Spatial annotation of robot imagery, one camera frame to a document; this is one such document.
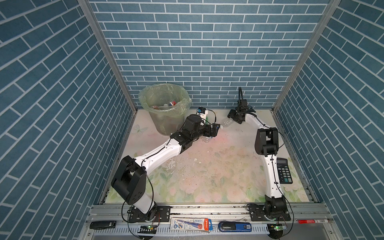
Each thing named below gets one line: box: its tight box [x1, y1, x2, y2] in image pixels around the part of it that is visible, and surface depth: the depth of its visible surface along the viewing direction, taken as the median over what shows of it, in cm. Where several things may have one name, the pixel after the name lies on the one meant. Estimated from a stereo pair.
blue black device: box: [218, 221, 252, 232], surface depth 70 cm
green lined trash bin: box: [138, 83, 192, 136], surface depth 98 cm
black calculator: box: [276, 157, 293, 184], surface depth 88 cm
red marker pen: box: [298, 219, 329, 224], surface depth 72 cm
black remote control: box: [89, 221, 117, 230], surface depth 69 cm
